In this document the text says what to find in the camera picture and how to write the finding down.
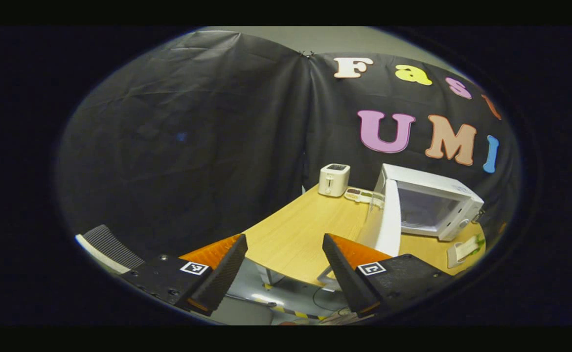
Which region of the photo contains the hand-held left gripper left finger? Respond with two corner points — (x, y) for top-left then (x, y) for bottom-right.
(119, 234), (250, 317)

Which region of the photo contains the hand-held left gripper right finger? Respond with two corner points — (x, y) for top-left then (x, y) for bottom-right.
(322, 233), (455, 318)

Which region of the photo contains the small white plastic tray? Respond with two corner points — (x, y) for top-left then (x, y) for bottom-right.
(446, 236), (483, 269)

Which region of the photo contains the white microwave oven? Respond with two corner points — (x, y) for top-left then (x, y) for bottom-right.
(357, 163), (485, 257)

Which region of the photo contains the white table leg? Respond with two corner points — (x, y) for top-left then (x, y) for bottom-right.
(259, 264), (286, 290)

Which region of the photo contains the yellow black floor tape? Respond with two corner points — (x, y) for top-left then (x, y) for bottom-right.
(266, 306), (326, 321)

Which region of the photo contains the white divided snack dish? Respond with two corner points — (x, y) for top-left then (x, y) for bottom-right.
(343, 188), (385, 204)

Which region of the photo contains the white toaster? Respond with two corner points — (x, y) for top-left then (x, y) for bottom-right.
(318, 163), (351, 198)

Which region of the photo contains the black ribbed chair part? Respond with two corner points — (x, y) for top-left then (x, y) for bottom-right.
(75, 224), (145, 274)

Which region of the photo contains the black backdrop cloth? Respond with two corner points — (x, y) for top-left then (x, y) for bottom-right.
(56, 30), (520, 264)

